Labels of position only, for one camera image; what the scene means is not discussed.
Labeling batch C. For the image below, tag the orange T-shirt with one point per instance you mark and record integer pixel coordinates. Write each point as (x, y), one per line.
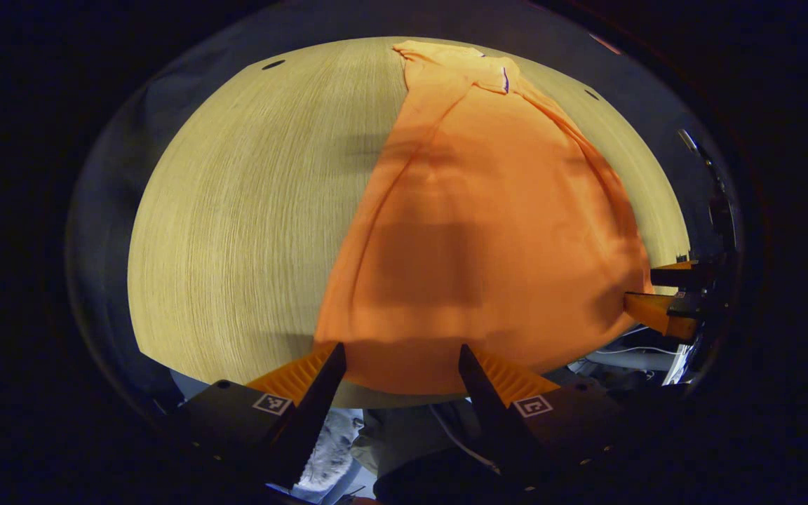
(481, 231)

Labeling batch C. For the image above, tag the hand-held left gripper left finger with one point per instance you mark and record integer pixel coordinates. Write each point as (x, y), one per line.
(313, 421)

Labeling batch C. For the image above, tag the person's grey trousers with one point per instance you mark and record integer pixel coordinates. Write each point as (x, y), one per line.
(404, 438)

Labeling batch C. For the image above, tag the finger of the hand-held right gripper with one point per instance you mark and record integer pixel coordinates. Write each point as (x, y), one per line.
(670, 273)
(656, 313)

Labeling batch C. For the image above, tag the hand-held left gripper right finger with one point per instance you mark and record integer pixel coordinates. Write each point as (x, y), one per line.
(492, 421)

